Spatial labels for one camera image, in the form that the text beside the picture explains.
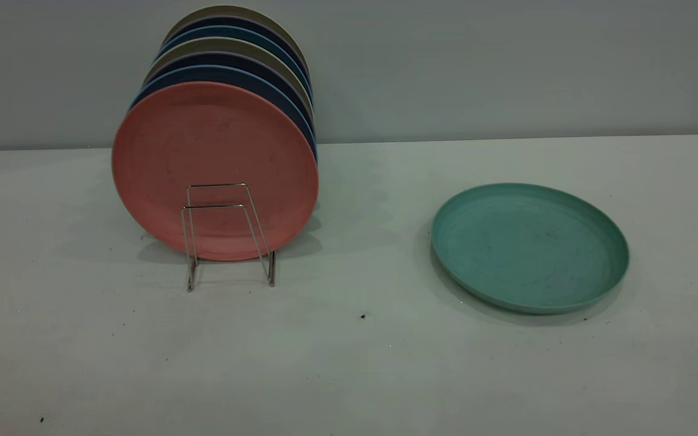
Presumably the metal wire plate rack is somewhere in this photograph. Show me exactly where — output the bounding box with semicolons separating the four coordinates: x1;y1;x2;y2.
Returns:
181;183;276;292

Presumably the teal blue round plate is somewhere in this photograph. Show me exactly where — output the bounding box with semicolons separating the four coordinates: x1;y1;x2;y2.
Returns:
156;25;312;85

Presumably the dark purple round plate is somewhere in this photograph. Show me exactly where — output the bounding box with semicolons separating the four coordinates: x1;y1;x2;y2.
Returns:
142;51;315;117

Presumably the green round plate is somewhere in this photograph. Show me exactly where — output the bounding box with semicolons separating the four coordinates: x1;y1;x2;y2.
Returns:
431;183;630;315

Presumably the pink round plate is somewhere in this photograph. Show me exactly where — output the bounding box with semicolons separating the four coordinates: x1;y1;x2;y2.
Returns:
111;82;319;262

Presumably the beige round plate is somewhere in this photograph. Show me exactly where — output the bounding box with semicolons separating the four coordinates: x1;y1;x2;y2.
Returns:
146;36;314;104
164;5;308;61

